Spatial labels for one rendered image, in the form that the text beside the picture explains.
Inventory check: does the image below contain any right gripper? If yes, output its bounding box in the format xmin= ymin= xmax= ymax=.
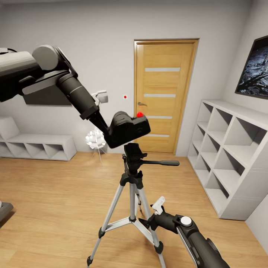
xmin=138 ymin=205 xmax=171 ymax=231

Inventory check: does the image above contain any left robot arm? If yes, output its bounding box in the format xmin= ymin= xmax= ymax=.
xmin=0 ymin=45 xmax=109 ymax=135

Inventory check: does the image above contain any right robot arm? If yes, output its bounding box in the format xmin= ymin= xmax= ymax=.
xmin=138 ymin=196 xmax=230 ymax=268

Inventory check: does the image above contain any camera tripod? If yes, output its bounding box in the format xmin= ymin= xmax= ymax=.
xmin=86 ymin=142 xmax=180 ymax=268

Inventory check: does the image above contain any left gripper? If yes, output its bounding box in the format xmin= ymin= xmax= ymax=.
xmin=67 ymin=86 xmax=109 ymax=135

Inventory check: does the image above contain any digital camera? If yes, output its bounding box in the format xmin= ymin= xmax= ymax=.
xmin=103 ymin=111 xmax=151 ymax=149

